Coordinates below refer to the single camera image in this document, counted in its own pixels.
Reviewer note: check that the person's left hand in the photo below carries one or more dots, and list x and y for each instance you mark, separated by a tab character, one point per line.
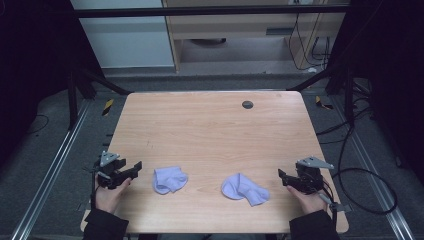
108	200

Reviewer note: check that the dark curtain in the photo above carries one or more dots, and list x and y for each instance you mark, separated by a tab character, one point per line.
390	66
33	66

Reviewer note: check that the black horizontal frame bar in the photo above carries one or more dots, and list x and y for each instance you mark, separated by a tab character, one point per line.
200	11

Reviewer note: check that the black metal frame strut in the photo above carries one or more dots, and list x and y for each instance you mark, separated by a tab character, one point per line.
333	78
96	80

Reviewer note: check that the aluminium floor rail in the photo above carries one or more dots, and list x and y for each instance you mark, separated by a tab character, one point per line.
376	180
50	170

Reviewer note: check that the person's right hand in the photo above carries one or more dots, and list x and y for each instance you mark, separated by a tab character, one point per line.
310	203

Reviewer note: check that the light purple sock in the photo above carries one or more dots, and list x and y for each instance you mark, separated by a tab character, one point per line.
243	190
168	180

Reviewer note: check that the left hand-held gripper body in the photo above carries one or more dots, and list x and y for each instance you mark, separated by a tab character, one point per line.
110	173

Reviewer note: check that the white cabinet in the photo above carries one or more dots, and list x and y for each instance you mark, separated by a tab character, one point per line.
126	40

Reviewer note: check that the grey metal table bracket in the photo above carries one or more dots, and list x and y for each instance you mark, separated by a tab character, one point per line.
83	206
343	208

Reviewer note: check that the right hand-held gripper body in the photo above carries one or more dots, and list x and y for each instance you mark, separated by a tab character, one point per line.
310	178

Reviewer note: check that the yellow black hazard tape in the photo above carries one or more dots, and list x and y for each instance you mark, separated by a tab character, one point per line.
322	103
107	107

